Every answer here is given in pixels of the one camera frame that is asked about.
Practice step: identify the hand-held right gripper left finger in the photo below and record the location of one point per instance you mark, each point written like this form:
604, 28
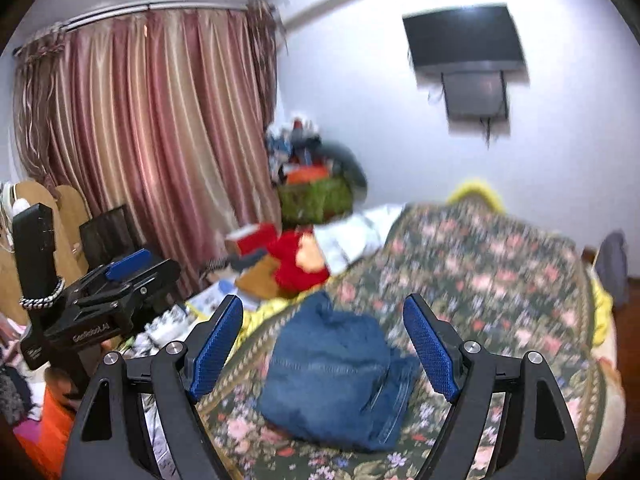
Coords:
215, 355

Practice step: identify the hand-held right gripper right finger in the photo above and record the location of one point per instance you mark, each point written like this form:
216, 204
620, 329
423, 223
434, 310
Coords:
430, 350

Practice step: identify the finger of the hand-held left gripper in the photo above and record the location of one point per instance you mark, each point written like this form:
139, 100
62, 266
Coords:
127, 262
162, 282

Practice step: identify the blue denim jacket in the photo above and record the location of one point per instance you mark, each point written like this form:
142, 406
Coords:
325, 370

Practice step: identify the black flat panel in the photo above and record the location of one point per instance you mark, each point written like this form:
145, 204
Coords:
107, 232

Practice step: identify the white printed booklet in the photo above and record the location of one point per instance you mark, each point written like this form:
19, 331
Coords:
212, 297

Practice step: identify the floral bedspread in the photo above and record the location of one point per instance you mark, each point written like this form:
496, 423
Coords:
475, 270

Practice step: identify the orange plastic bin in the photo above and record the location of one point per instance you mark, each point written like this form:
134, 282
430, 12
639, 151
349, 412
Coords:
50, 425

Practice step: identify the red plush toy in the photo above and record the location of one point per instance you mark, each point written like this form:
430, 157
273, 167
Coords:
295, 265

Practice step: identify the pink striped curtain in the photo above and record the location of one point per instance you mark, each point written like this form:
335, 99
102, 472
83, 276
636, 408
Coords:
150, 135

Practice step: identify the white and red cloth pile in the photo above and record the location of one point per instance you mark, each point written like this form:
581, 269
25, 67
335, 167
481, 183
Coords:
350, 240

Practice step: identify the green bag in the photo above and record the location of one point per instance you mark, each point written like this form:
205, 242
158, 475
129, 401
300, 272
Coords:
315, 200

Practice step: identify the pile of assorted clutter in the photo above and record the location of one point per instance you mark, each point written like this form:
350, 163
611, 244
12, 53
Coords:
305, 145

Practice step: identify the dark grey-blue garment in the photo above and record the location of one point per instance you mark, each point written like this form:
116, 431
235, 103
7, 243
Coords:
612, 270

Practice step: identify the metal curtain rod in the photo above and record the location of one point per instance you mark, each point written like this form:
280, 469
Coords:
125, 8

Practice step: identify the white air conditioner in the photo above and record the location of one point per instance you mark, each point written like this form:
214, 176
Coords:
325, 5

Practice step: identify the grey wall-mounted box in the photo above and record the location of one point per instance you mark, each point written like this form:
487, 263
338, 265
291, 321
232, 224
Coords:
475, 92

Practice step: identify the black wall television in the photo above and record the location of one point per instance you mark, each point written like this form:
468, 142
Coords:
465, 35

